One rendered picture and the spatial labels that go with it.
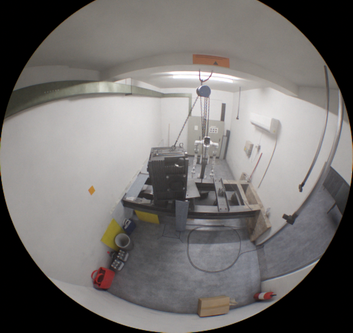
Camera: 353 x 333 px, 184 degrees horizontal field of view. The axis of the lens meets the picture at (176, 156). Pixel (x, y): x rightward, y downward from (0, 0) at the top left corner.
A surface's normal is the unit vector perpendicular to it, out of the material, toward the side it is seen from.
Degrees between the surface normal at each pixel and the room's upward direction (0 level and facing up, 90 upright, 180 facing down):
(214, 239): 0
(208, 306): 0
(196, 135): 90
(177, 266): 0
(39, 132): 90
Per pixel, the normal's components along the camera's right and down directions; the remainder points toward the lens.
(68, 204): 0.99, 0.07
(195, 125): -0.14, 0.47
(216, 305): 0.00, -0.88
